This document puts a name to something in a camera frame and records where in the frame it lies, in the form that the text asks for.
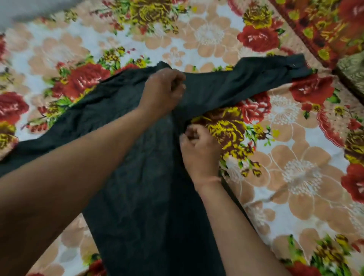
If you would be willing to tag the person's right hand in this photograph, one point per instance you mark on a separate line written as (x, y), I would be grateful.
(202, 156)

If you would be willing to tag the person's left hand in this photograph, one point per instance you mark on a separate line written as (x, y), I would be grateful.
(162, 91)

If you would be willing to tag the dark green shirt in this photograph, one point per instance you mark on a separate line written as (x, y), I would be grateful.
(148, 213)

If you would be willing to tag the person's left forearm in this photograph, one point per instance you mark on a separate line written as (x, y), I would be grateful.
(57, 182)

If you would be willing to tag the person's right forearm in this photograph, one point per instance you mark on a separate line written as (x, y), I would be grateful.
(236, 238)

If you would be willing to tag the brown patterned pillow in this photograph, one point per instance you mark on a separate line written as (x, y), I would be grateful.
(354, 74)

